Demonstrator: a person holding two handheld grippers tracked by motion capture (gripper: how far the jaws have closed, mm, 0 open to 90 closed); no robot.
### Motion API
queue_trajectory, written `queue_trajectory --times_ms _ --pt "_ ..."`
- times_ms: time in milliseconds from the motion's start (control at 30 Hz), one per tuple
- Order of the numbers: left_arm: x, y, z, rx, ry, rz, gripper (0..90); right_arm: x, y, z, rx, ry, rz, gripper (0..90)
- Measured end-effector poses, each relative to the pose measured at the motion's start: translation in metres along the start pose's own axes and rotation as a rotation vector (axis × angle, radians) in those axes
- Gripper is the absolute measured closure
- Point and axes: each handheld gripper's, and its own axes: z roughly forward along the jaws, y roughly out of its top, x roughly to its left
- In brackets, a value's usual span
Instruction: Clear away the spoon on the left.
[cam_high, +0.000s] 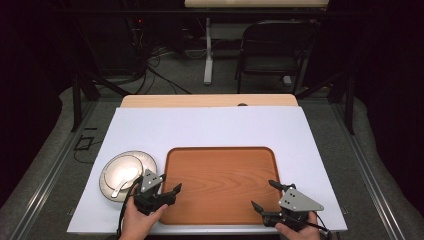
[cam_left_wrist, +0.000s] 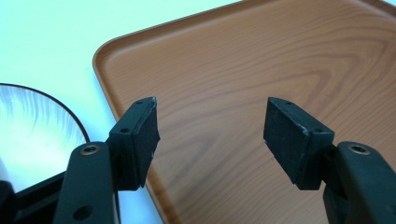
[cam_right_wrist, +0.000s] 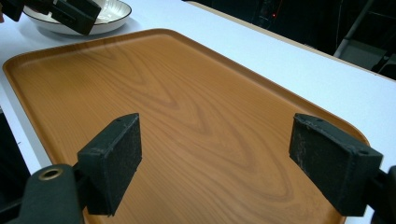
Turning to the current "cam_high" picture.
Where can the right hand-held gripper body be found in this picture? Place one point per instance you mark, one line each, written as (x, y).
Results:
(296, 201)

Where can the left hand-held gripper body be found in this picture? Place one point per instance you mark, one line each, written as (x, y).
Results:
(150, 182)

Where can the white ceramic spoon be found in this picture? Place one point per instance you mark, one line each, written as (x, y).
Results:
(126, 175)

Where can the white bowl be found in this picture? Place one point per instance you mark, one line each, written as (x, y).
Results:
(116, 168)

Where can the brown wooden tray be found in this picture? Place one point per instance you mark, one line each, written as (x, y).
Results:
(220, 185)

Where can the white round plate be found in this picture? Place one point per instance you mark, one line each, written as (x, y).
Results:
(106, 190)

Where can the person's right hand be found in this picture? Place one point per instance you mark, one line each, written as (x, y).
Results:
(298, 233)

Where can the person's left hand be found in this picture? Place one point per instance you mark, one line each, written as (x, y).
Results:
(140, 221)

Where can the white table board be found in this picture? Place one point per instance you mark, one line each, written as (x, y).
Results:
(206, 128)

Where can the light wooden table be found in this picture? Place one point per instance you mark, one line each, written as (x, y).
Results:
(200, 100)

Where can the black metal stand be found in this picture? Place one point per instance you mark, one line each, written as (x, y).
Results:
(77, 100)
(349, 103)

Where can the white desk leg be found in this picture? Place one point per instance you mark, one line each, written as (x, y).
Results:
(208, 63)

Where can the black folding chair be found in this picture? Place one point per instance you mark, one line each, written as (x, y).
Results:
(276, 36)

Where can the grey metal floor rail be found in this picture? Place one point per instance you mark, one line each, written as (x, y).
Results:
(53, 166)
(366, 166)

